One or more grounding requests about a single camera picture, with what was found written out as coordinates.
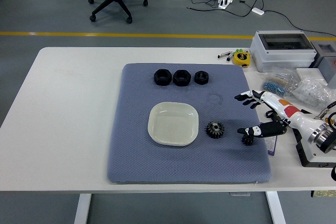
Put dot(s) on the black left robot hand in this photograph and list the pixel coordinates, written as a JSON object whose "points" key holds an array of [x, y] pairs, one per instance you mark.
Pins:
{"points": [[334, 172]]}

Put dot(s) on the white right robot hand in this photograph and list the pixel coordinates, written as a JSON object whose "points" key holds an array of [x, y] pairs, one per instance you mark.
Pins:
{"points": [[288, 113]]}

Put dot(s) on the small black gear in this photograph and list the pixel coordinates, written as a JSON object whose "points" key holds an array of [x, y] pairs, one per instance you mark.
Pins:
{"points": [[248, 142]]}

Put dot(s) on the large black gear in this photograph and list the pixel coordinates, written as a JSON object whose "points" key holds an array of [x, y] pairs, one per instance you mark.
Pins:
{"points": [[210, 132]]}

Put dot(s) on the flat white box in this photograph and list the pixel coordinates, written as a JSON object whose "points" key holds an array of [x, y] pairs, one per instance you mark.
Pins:
{"points": [[311, 74]]}

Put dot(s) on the small black hex nut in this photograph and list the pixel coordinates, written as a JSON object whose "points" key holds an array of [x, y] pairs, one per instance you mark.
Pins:
{"points": [[197, 79]]}

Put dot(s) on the large black hex nut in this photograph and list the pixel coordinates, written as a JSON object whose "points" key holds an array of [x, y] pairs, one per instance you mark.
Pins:
{"points": [[157, 79], [177, 80]]}

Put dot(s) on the pale yellow patterned object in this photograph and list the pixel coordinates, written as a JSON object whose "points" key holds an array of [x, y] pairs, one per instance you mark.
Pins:
{"points": [[324, 193]]}

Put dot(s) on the white control panel black base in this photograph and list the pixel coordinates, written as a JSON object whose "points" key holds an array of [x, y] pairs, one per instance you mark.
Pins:
{"points": [[307, 155]]}

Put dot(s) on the bag of clear parts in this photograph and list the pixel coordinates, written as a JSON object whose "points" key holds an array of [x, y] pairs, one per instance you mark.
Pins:
{"points": [[315, 93]]}

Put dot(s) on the purple label card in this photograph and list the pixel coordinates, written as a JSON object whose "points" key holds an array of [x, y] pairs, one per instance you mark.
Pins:
{"points": [[271, 146]]}

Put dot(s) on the grey device with red button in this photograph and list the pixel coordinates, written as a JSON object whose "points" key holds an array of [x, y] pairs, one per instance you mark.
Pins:
{"points": [[326, 61]]}

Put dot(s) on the white table leg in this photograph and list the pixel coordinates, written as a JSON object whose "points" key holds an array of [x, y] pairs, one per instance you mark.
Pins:
{"points": [[82, 208], [275, 208]]}

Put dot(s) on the yellow tape measure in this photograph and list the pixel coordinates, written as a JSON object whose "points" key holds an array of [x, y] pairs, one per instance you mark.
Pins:
{"points": [[241, 58]]}

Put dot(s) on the green connector plugs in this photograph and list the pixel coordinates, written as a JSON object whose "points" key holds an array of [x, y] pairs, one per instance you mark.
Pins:
{"points": [[238, 51]]}

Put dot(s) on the small white adapter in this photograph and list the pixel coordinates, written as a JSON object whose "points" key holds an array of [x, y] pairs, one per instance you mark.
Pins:
{"points": [[258, 11]]}

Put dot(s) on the white square plate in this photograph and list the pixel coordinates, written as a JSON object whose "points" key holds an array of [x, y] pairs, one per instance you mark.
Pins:
{"points": [[172, 124]]}

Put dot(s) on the white power strip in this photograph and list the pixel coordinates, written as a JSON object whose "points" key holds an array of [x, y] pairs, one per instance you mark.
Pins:
{"points": [[225, 1]]}

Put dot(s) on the blue-grey padded mat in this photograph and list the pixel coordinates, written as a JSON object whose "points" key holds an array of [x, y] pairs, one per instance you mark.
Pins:
{"points": [[162, 166]]}

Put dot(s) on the grey electrical enclosure box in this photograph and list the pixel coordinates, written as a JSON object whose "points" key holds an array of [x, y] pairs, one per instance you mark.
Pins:
{"points": [[283, 58]]}

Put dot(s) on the grey under-table bracket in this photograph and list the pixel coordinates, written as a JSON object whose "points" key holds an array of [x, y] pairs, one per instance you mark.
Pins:
{"points": [[240, 194]]}

